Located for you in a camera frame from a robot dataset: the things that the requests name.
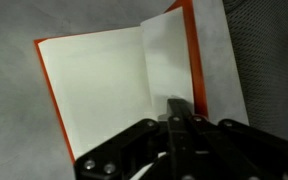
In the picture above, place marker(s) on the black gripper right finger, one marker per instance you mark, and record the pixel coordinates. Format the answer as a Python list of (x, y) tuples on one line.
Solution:
[(237, 150)]

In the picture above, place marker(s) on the red hardcover book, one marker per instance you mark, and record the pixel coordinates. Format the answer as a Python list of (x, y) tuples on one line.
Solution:
[(100, 83)]

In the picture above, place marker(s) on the dark grey patterned sofa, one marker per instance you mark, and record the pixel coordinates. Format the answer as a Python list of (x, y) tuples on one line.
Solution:
[(267, 50)]

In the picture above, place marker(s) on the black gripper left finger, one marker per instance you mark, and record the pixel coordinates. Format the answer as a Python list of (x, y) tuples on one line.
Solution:
[(124, 146)]

